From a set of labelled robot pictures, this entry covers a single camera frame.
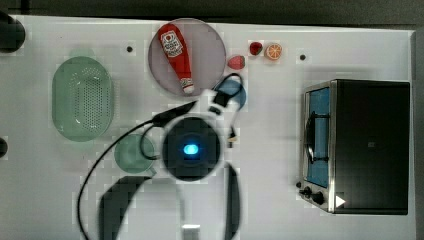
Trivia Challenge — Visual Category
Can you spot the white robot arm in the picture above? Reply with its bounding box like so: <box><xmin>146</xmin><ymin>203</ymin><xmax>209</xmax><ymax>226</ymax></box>
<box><xmin>161</xmin><ymin>90</ymin><xmax>241</xmax><ymax>240</ymax></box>

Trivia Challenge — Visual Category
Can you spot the blue bowl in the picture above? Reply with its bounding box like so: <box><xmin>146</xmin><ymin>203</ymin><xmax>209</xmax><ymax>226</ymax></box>
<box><xmin>214</xmin><ymin>79</ymin><xmax>247</xmax><ymax>109</ymax></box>

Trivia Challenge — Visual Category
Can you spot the grey round plate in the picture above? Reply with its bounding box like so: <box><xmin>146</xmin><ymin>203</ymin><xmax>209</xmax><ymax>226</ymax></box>
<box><xmin>148</xmin><ymin>18</ymin><xmax>226</xmax><ymax>97</ymax></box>

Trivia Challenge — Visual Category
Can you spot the pink plush strawberry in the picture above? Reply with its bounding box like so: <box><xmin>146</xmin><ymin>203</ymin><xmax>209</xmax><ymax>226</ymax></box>
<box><xmin>227</xmin><ymin>55</ymin><xmax>246</xmax><ymax>70</ymax></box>

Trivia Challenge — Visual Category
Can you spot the dark red plush strawberry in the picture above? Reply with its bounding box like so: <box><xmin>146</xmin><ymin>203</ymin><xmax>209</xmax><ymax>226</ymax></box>
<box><xmin>249</xmin><ymin>42</ymin><xmax>263</xmax><ymax>56</ymax></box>

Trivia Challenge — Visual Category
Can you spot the orange slice toy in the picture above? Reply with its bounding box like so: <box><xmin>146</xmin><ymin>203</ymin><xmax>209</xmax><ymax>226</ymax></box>
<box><xmin>265</xmin><ymin>43</ymin><xmax>283</xmax><ymax>61</ymax></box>

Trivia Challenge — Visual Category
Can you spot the red plush ketchup bottle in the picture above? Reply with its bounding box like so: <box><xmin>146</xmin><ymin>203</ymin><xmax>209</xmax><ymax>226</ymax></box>
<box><xmin>158</xmin><ymin>23</ymin><xmax>195</xmax><ymax>94</ymax></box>

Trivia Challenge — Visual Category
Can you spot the green perforated colander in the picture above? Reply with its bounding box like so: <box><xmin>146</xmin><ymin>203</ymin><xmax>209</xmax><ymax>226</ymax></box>
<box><xmin>52</xmin><ymin>56</ymin><xmax>114</xmax><ymax>142</ymax></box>

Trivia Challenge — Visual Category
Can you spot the black toaster oven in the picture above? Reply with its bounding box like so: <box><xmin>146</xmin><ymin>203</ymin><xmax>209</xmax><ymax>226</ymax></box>
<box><xmin>296</xmin><ymin>79</ymin><xmax>411</xmax><ymax>215</ymax></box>

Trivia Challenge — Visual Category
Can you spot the black cylindrical cup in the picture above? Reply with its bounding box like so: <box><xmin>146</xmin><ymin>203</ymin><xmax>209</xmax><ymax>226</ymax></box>
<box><xmin>0</xmin><ymin>12</ymin><xmax>26</xmax><ymax>53</ymax></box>

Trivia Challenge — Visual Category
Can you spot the black cable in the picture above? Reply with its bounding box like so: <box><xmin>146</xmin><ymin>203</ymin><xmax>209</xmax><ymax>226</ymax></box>
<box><xmin>76</xmin><ymin>100</ymin><xmax>198</xmax><ymax>240</ymax></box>

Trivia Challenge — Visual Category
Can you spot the black cylinder post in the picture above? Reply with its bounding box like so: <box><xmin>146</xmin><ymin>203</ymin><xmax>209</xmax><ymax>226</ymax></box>
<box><xmin>0</xmin><ymin>138</ymin><xmax>8</xmax><ymax>158</ymax></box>

